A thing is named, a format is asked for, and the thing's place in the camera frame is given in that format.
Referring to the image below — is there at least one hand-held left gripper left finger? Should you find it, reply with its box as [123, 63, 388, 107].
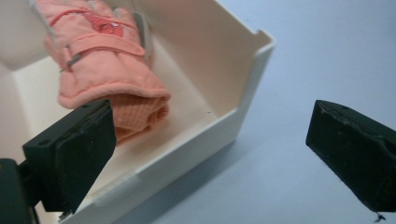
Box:
[21, 98, 118, 215]

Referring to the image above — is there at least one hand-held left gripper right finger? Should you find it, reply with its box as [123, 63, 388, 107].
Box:
[304, 99, 396, 214]

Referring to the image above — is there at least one pink padded glove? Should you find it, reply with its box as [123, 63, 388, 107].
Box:
[30, 0, 172, 146]

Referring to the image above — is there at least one cream plastic storage box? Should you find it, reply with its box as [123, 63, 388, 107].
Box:
[0, 0, 276, 224]

